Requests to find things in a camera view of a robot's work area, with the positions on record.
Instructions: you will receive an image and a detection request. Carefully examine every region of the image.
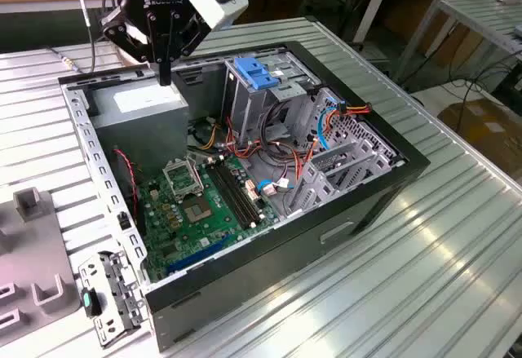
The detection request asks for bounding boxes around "grey metal disk bay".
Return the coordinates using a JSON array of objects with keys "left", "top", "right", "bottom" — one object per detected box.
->
[{"left": 285, "top": 86, "right": 403, "bottom": 219}]

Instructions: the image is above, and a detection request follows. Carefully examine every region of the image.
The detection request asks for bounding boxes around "black RAM slot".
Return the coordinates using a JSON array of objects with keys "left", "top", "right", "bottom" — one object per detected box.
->
[
  {"left": 215, "top": 160, "right": 265, "bottom": 225},
  {"left": 205, "top": 162, "right": 254, "bottom": 231}
]

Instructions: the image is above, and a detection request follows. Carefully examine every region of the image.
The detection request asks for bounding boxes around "multicoloured wire bundle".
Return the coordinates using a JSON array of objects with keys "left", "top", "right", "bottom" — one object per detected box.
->
[{"left": 191, "top": 100, "right": 311, "bottom": 179}]

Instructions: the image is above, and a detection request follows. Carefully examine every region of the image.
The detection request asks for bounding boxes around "grey optical drive cage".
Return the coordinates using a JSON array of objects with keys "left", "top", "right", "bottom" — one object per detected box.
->
[{"left": 222, "top": 50, "right": 323, "bottom": 147}]

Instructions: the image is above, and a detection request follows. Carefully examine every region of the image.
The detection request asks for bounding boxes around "CPU socket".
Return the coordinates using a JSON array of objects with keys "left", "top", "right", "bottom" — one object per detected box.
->
[{"left": 181, "top": 197, "right": 215, "bottom": 225}]

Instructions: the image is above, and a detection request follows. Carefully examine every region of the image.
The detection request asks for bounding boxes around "metal card retention bracket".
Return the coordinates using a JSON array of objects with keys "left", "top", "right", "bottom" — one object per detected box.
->
[{"left": 77, "top": 250, "right": 150, "bottom": 349}]

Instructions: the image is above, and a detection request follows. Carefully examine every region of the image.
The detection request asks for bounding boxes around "metal slat side table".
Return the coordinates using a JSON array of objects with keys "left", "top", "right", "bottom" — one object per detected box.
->
[{"left": 393, "top": 0, "right": 522, "bottom": 86}]

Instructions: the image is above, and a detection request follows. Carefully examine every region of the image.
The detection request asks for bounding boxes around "blue expansion slot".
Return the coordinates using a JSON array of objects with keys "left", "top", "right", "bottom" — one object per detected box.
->
[{"left": 165, "top": 233, "right": 234, "bottom": 276}]

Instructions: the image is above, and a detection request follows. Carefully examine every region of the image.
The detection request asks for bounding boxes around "black stand pole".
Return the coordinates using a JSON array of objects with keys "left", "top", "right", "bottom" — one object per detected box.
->
[{"left": 338, "top": 0, "right": 374, "bottom": 45}]

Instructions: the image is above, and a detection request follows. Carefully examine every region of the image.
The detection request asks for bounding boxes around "blue data wire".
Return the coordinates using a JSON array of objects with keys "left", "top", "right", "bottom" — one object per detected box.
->
[{"left": 316, "top": 95, "right": 342, "bottom": 152}]

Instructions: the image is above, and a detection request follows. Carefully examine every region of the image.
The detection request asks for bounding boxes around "white plug with thin wires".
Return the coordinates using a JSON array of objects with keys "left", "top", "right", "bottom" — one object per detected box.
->
[{"left": 255, "top": 178, "right": 295, "bottom": 198}]

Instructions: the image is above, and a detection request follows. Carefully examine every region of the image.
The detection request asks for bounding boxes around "black latch with teal stripe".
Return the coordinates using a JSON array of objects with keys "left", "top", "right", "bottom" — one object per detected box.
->
[{"left": 80, "top": 286, "right": 103, "bottom": 318}]

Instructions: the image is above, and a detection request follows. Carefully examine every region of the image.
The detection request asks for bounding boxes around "orange flat wire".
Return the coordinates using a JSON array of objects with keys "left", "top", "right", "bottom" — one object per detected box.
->
[{"left": 294, "top": 137, "right": 320, "bottom": 182}]

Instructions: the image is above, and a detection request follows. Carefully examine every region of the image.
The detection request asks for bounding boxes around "grey power supply unit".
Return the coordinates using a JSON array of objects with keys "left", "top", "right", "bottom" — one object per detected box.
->
[{"left": 88, "top": 77, "right": 191, "bottom": 175}]

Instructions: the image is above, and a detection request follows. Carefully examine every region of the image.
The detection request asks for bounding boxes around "black cable with metal plug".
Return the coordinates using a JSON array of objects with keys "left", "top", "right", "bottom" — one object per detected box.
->
[{"left": 47, "top": 0, "right": 99, "bottom": 74}]

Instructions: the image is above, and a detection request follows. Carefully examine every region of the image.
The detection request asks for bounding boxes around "grey parts rack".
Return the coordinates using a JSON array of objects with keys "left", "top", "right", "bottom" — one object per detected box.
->
[{"left": 0, "top": 186, "right": 82, "bottom": 337}]

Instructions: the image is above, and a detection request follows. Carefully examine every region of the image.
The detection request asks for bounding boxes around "locking lever wire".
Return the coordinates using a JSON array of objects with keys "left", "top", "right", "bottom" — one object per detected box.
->
[{"left": 188, "top": 156, "right": 206, "bottom": 194}]

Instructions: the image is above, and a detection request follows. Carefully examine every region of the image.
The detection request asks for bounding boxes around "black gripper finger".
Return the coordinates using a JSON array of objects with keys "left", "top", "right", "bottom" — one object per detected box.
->
[
  {"left": 100, "top": 5, "right": 166, "bottom": 86},
  {"left": 164, "top": 10, "right": 215, "bottom": 86}
]

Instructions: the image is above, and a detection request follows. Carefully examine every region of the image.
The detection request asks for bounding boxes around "black open PC case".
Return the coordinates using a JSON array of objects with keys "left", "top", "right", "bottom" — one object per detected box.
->
[{"left": 56, "top": 39, "right": 432, "bottom": 354}]

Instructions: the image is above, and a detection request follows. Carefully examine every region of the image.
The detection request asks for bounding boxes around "brown cardboard floor box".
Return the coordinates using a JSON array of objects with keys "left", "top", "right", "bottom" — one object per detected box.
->
[{"left": 438, "top": 96, "right": 522, "bottom": 171}]

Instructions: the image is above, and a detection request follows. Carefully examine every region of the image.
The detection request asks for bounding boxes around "red and black twisted wire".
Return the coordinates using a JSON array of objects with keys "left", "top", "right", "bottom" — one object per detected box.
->
[{"left": 113, "top": 148, "right": 142, "bottom": 217}]

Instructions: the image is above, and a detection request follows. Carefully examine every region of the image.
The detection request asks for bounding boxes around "blue plastic drive latch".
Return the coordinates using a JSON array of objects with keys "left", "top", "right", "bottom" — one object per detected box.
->
[{"left": 234, "top": 56, "right": 281, "bottom": 91}]

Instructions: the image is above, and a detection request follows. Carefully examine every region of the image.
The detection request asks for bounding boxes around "green motherboard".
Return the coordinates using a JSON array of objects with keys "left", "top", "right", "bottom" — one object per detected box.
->
[{"left": 136, "top": 156, "right": 282, "bottom": 284}]

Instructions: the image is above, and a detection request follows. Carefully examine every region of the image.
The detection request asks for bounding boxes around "black case fan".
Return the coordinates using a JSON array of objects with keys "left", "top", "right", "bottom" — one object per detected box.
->
[{"left": 108, "top": 148, "right": 146, "bottom": 236}]

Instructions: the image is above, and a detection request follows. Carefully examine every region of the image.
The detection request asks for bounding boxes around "metal socket cover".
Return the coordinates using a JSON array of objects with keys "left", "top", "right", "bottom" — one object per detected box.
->
[{"left": 161, "top": 157, "right": 205, "bottom": 202}]

